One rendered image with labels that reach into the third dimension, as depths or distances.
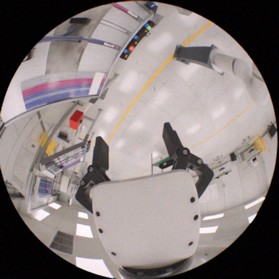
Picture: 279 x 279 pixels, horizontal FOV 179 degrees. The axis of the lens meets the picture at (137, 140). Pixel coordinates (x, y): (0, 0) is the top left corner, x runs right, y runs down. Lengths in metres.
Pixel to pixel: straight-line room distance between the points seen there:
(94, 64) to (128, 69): 0.82
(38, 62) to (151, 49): 1.14
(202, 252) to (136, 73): 1.46
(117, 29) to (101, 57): 0.19
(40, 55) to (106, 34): 0.30
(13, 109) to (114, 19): 0.64
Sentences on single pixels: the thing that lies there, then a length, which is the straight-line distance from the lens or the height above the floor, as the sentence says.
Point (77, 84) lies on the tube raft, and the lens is 0.58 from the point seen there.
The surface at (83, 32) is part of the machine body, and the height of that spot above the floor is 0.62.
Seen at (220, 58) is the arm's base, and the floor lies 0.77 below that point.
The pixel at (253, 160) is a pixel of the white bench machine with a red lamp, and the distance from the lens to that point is 5.31.
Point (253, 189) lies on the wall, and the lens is 6.67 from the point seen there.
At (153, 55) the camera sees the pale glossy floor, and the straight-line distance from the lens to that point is 1.31.
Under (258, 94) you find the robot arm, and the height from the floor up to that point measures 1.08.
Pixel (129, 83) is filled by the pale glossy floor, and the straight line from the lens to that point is 1.37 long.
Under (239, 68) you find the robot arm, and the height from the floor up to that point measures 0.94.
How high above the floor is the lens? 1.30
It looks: 37 degrees down
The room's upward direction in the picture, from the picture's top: 177 degrees counter-clockwise
